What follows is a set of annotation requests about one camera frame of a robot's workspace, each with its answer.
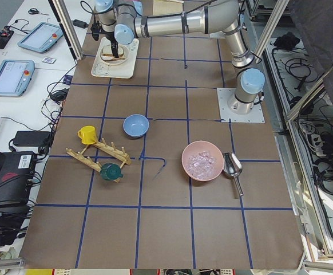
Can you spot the bread slice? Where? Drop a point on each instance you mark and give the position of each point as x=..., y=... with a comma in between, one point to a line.
x=106, y=51
x=111, y=58

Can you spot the black power adapter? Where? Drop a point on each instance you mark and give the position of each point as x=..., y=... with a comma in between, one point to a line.
x=80, y=24

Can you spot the aluminium frame post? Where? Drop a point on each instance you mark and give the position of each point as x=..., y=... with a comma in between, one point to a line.
x=63, y=18

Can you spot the black computer box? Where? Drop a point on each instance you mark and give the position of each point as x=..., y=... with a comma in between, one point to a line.
x=16, y=169

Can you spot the upper teach pendant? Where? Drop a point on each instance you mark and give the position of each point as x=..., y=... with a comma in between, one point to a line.
x=41, y=38

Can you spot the metal scoop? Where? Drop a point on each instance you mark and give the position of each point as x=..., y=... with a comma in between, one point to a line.
x=233, y=168

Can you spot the wooden cutting board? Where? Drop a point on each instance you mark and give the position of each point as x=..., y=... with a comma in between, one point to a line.
x=161, y=7

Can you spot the yellow mug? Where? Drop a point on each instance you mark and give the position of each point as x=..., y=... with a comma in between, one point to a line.
x=88, y=135

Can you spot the blue bowl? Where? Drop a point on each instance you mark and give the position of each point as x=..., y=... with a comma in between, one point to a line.
x=136, y=125

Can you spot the dark green mug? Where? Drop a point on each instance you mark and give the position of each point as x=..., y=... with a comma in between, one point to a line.
x=111, y=171

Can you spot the pink bowl with ice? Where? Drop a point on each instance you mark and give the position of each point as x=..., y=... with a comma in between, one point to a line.
x=202, y=161

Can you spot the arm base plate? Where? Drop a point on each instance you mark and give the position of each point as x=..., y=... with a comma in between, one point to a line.
x=217, y=35
x=232, y=110

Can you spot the lower teach pendant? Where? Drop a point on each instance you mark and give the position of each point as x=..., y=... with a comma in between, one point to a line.
x=15, y=76

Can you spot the cream bear tray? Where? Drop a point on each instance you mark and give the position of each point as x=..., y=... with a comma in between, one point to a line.
x=124, y=70

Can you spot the white round plate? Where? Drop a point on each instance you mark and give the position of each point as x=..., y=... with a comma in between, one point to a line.
x=116, y=62

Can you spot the teach pendant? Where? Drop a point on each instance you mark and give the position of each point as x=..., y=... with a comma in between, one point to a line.
x=15, y=76
x=41, y=38

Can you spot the scissors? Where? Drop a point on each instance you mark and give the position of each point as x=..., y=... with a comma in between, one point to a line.
x=34, y=11

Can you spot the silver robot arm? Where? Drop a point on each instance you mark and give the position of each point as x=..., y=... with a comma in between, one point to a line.
x=123, y=21

